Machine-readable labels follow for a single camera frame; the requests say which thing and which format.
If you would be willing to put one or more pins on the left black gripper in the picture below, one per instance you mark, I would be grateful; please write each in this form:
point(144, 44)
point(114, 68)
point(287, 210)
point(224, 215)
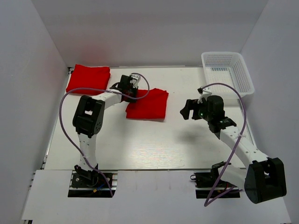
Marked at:
point(135, 90)

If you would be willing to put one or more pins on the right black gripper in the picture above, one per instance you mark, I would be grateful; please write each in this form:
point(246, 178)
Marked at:
point(190, 104)

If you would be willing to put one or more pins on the red t-shirt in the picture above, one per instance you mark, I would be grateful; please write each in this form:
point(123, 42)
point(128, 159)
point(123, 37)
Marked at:
point(89, 77)
point(153, 106)

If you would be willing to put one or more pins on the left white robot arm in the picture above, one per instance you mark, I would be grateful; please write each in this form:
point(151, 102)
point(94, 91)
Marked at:
point(88, 121)

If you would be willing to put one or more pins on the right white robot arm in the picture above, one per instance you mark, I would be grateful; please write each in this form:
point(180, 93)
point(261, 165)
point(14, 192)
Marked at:
point(261, 177)

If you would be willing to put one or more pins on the folded red t-shirt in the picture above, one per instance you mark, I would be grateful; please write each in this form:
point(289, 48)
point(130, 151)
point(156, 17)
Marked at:
point(89, 77)

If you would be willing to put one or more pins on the white plastic basket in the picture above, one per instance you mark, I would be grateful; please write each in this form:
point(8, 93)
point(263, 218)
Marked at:
point(227, 68)

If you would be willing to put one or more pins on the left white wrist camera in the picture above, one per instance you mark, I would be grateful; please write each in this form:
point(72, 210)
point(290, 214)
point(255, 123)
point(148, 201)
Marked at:
point(135, 79)

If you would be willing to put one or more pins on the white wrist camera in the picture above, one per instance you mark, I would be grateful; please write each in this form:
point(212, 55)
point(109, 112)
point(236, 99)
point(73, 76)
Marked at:
point(204, 92)
point(135, 79)

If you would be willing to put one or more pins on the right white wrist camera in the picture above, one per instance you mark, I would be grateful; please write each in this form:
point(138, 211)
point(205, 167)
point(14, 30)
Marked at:
point(204, 92)

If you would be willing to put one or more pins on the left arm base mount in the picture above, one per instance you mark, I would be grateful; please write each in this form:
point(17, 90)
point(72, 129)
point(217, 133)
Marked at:
point(83, 188)

